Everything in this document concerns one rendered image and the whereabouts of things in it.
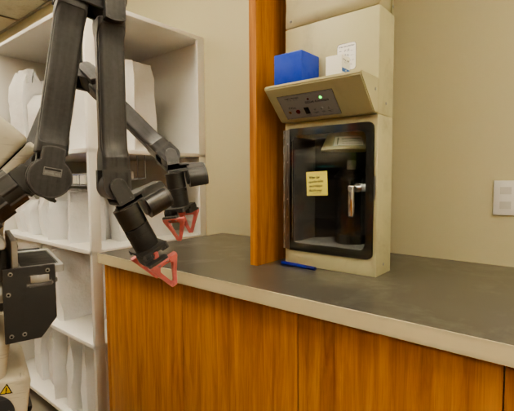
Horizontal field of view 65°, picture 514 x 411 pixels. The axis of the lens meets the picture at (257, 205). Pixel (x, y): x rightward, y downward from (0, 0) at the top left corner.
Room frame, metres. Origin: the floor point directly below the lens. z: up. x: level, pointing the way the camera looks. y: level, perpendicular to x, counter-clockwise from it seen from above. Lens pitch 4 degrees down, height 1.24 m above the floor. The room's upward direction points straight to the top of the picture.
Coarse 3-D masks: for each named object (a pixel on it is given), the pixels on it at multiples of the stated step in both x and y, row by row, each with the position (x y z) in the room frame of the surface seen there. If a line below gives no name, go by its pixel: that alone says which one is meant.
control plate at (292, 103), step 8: (288, 96) 1.23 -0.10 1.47; (296, 96) 1.21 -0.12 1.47; (304, 96) 1.20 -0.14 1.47; (312, 96) 1.18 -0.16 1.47; (328, 96) 1.16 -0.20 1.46; (280, 104) 1.27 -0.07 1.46; (288, 104) 1.25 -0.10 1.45; (296, 104) 1.24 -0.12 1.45; (304, 104) 1.22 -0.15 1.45; (312, 104) 1.21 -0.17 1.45; (320, 104) 1.19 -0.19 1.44; (328, 104) 1.18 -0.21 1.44; (336, 104) 1.16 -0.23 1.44; (288, 112) 1.27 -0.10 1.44; (304, 112) 1.24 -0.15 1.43; (312, 112) 1.23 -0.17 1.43; (320, 112) 1.21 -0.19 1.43; (328, 112) 1.20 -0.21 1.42; (336, 112) 1.18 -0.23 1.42
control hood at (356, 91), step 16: (304, 80) 1.17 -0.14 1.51; (320, 80) 1.13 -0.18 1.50; (336, 80) 1.10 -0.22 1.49; (352, 80) 1.08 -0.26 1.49; (368, 80) 1.09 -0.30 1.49; (272, 96) 1.26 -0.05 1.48; (336, 96) 1.14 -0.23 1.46; (352, 96) 1.12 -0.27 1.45; (368, 96) 1.10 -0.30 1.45; (352, 112) 1.16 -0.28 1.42; (368, 112) 1.13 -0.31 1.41
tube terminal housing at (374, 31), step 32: (288, 32) 1.34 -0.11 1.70; (320, 32) 1.26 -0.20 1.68; (352, 32) 1.19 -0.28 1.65; (384, 32) 1.17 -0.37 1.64; (320, 64) 1.26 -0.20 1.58; (384, 64) 1.17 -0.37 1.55; (384, 96) 1.18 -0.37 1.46; (288, 128) 1.34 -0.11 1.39; (384, 128) 1.18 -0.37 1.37; (384, 160) 1.18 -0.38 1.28; (384, 192) 1.19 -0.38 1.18; (384, 224) 1.19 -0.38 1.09; (288, 256) 1.34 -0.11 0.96; (320, 256) 1.26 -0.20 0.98; (384, 256) 1.19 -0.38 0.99
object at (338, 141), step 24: (312, 144) 1.26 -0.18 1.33; (336, 144) 1.21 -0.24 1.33; (360, 144) 1.16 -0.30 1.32; (312, 168) 1.26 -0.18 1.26; (336, 168) 1.21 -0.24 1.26; (360, 168) 1.16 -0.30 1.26; (336, 192) 1.21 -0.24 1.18; (360, 192) 1.16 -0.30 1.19; (312, 216) 1.26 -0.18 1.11; (336, 216) 1.21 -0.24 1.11; (360, 216) 1.16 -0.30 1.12; (312, 240) 1.26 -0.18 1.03; (336, 240) 1.21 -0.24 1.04; (360, 240) 1.16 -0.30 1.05
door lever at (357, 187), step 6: (348, 186) 1.13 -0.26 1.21; (354, 186) 1.13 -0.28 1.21; (360, 186) 1.16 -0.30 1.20; (348, 192) 1.13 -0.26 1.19; (354, 192) 1.13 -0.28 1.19; (348, 198) 1.13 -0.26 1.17; (354, 198) 1.13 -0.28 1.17; (348, 204) 1.13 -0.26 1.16; (354, 204) 1.13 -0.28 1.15; (348, 210) 1.13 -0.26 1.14; (348, 216) 1.13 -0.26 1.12
